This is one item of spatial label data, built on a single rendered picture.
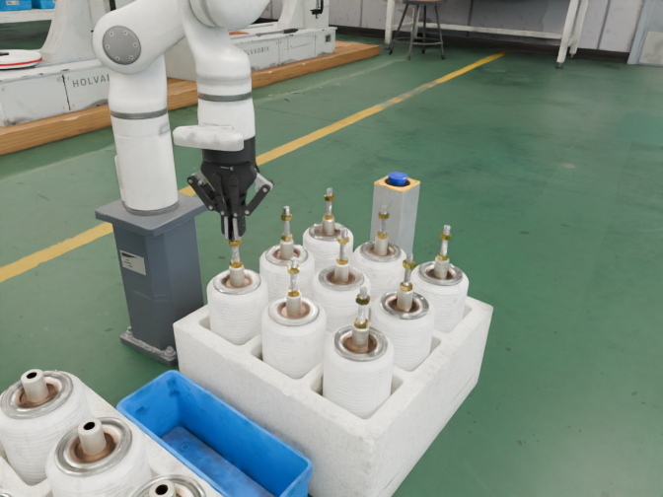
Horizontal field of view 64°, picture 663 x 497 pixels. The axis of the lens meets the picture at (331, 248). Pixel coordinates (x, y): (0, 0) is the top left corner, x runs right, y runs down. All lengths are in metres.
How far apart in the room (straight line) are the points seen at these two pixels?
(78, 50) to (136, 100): 1.97
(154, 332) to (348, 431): 0.51
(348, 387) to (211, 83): 0.43
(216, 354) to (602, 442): 0.66
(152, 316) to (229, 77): 0.53
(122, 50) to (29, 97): 1.70
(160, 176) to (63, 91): 1.72
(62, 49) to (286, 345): 2.28
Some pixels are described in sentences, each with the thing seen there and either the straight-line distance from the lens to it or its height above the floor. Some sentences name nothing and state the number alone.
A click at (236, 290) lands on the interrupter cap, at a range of 0.83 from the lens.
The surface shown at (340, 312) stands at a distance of 0.84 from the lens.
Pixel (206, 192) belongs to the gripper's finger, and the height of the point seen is 0.40.
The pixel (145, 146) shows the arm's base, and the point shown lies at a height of 0.43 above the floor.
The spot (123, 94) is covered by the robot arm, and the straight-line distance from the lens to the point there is 0.95.
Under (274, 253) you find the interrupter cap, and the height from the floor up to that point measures 0.25.
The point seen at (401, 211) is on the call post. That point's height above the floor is 0.27.
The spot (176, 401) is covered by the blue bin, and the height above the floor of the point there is 0.06.
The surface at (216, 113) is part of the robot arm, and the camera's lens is 0.71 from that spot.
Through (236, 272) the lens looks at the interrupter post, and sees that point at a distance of 0.83.
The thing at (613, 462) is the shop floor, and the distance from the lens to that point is 1.03.
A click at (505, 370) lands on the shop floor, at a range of 1.13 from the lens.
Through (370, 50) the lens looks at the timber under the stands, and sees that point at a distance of 4.78.
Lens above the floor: 0.70
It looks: 29 degrees down
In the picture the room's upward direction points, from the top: 2 degrees clockwise
